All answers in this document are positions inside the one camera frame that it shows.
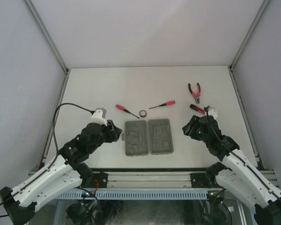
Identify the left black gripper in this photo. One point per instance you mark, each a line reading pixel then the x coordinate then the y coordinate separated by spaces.
pixel 113 131

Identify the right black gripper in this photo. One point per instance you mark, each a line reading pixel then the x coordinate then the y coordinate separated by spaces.
pixel 188 128

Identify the red black pliers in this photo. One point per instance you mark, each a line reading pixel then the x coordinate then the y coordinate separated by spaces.
pixel 195 94

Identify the red-handled screwdriver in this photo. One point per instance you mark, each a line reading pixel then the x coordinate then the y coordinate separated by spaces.
pixel 125 110
pixel 164 104

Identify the grey plastic tool case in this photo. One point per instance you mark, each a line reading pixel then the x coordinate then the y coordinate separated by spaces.
pixel 148 137

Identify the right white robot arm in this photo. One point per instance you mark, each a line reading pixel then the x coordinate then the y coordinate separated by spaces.
pixel 235 173

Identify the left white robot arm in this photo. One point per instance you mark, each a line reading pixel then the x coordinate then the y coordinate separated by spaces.
pixel 68 170

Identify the red black utility knife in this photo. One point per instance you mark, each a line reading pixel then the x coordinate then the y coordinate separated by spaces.
pixel 198 109

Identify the black electrical tape roll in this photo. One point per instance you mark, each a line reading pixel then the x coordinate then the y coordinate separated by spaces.
pixel 143 113

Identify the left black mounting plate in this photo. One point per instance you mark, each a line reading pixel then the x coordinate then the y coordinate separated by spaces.
pixel 96 180

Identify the black mounting plate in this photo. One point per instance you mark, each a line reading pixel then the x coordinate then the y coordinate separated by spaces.
pixel 96 180
pixel 202 180

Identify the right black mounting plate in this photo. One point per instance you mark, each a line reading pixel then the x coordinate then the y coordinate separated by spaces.
pixel 202 180

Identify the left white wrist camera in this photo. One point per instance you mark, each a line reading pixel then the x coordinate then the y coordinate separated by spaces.
pixel 98 116

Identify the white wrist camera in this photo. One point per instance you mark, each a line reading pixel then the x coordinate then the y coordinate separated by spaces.
pixel 98 116
pixel 211 112

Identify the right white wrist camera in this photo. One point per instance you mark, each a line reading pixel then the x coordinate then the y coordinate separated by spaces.
pixel 211 112

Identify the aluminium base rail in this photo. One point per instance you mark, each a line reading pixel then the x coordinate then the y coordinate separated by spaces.
pixel 151 180

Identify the blue slotted cable duct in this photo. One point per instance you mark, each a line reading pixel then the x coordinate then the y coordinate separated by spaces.
pixel 136 195

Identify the left aluminium frame post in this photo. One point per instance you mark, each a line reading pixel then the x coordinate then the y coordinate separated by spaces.
pixel 32 10

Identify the aluminium frame post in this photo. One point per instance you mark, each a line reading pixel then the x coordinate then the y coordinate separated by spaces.
pixel 262 9
pixel 32 10

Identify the right aluminium frame post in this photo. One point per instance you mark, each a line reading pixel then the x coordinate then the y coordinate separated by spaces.
pixel 262 9

